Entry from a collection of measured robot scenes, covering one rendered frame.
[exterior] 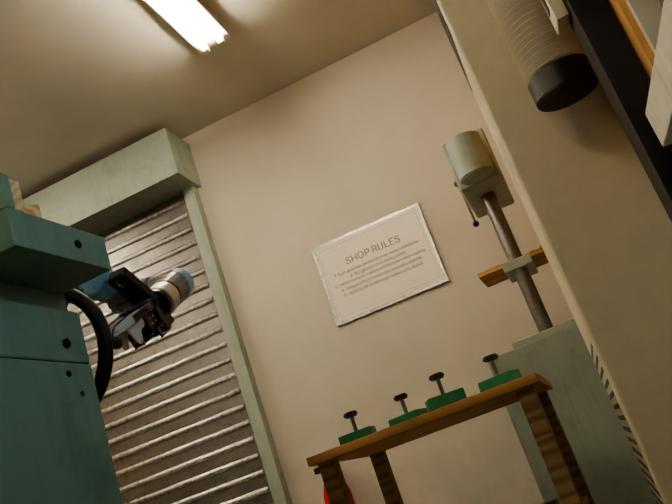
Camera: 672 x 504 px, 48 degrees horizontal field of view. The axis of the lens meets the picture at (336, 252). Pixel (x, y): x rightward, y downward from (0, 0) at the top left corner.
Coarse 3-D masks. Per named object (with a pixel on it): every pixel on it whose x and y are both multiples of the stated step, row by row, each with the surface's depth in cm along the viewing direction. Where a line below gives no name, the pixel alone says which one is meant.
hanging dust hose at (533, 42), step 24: (504, 0) 182; (528, 0) 179; (504, 24) 184; (528, 24) 178; (552, 24) 176; (528, 48) 178; (552, 48) 175; (576, 48) 175; (528, 72) 178; (552, 72) 173; (576, 72) 171; (552, 96) 176; (576, 96) 181
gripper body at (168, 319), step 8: (160, 296) 166; (168, 296) 167; (136, 304) 160; (144, 304) 157; (160, 304) 166; (168, 304) 166; (128, 312) 157; (152, 312) 160; (160, 312) 161; (168, 312) 167; (144, 320) 157; (152, 320) 159; (160, 320) 160; (168, 320) 166; (144, 328) 158; (152, 328) 157; (160, 328) 162; (168, 328) 161; (128, 336) 158; (144, 336) 158; (152, 336) 159; (136, 344) 160; (144, 344) 158
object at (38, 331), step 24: (0, 312) 107; (24, 312) 111; (48, 312) 116; (72, 312) 122; (0, 336) 105; (24, 336) 109; (48, 336) 114; (72, 336) 119; (48, 360) 112; (72, 360) 117
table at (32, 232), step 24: (0, 216) 105; (24, 216) 108; (0, 240) 104; (24, 240) 105; (48, 240) 110; (72, 240) 116; (96, 240) 122; (0, 264) 107; (24, 264) 110; (48, 264) 112; (72, 264) 115; (96, 264) 119; (48, 288) 121; (72, 288) 124
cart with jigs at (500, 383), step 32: (480, 384) 220; (512, 384) 190; (544, 384) 207; (352, 416) 238; (416, 416) 232; (448, 416) 199; (544, 416) 188; (352, 448) 200; (384, 448) 240; (544, 448) 186; (384, 480) 246; (576, 480) 227
